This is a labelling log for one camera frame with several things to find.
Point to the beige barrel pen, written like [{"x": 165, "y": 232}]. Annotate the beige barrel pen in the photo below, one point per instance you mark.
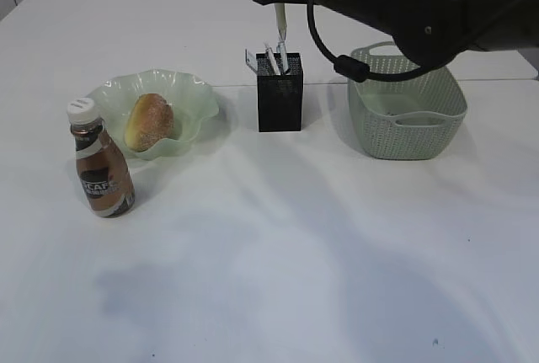
[{"x": 280, "y": 14}]

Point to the grey blue gel pen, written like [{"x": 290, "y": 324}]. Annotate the grey blue gel pen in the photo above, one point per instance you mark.
[{"x": 281, "y": 50}]

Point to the white grey patterned pen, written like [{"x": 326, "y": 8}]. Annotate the white grey patterned pen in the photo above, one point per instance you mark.
[{"x": 271, "y": 58}]

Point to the clear plastic ruler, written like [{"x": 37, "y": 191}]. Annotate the clear plastic ruler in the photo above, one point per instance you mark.
[{"x": 251, "y": 61}]

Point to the sugared bread roll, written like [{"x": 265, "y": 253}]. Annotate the sugared bread roll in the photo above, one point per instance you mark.
[{"x": 151, "y": 120}]

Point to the brown coffee drink bottle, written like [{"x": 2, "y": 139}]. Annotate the brown coffee drink bottle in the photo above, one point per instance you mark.
[{"x": 100, "y": 164}]

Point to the green plastic woven basket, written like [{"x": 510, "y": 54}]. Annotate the green plastic woven basket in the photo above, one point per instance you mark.
[{"x": 431, "y": 108}]

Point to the black mesh pen holder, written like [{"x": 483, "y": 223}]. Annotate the black mesh pen holder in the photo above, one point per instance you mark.
[{"x": 280, "y": 97}]

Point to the green wavy glass plate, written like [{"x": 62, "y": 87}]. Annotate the green wavy glass plate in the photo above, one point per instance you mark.
[{"x": 191, "y": 99}]

